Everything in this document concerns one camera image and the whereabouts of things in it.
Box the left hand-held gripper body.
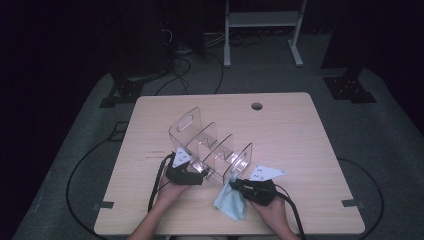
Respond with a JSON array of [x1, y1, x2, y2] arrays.
[[165, 147, 205, 186]]

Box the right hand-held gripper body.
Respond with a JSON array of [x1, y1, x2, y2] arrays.
[[238, 164, 287, 207]]

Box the light blue cleaning cloth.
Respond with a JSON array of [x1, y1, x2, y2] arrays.
[[213, 173, 248, 222]]

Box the clear acrylic divider rack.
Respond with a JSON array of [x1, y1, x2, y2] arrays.
[[168, 106, 254, 188]]

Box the person's left hand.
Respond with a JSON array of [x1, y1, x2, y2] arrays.
[[156, 174, 192, 210]]

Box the person's right hand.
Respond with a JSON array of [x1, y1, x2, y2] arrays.
[[249, 196, 290, 235]]

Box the black tape square outline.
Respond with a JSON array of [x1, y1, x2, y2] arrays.
[[108, 120, 130, 143]]

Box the black tape strip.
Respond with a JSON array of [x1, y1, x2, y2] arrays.
[[341, 198, 365, 208], [92, 200, 115, 212]]

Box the black metal stand base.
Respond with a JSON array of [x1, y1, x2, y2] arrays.
[[323, 75, 378, 104], [98, 78, 144, 109]]

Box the dark equipment tower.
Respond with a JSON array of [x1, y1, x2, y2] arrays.
[[109, 0, 176, 76]]

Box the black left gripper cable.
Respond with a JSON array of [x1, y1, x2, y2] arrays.
[[147, 152, 176, 213]]

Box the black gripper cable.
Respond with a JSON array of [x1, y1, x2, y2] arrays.
[[147, 152, 176, 213], [274, 184, 307, 240]]

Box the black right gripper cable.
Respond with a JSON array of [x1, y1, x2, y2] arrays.
[[274, 184, 307, 240]]

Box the tangled black floor cables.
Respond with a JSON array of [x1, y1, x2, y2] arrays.
[[153, 54, 193, 96]]

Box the curved black floor cable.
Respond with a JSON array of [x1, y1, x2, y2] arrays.
[[199, 49, 225, 95]]

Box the long black floor cable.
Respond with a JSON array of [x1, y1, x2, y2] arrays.
[[336, 157, 385, 240], [65, 136, 114, 240]]

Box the white floor cables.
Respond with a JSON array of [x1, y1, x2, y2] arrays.
[[203, 31, 228, 48]]

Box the white metal stand frame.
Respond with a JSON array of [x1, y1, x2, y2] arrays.
[[223, 0, 308, 69]]

